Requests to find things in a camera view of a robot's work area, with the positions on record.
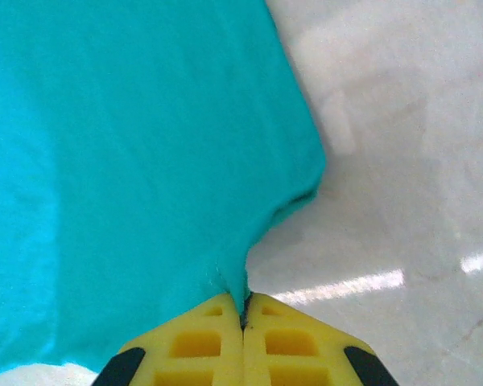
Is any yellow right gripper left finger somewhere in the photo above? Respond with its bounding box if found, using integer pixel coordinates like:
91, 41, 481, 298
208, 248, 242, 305
90, 293, 243, 386

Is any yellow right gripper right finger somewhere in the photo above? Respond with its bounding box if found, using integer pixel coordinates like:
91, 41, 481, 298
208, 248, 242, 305
241, 293, 399, 386

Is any teal t-shirt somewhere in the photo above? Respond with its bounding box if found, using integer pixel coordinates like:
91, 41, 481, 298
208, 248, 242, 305
0, 0, 327, 375

